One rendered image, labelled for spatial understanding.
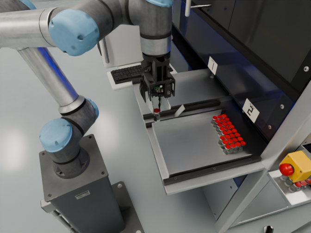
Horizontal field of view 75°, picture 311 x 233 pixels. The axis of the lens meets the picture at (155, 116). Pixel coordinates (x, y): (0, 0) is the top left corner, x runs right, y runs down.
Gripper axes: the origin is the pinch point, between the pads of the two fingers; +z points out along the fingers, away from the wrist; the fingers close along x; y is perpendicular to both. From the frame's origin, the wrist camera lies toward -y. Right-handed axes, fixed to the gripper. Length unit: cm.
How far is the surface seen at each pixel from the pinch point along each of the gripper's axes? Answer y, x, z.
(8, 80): -227, -136, 94
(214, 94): -28, 41, 23
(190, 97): -29.8, 27.5, 22.8
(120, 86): -61, -6, 28
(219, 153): 5.9, 24.8, 25.8
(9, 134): -128, -118, 102
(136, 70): -70, 7, 24
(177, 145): -2.6, 9.8, 25.0
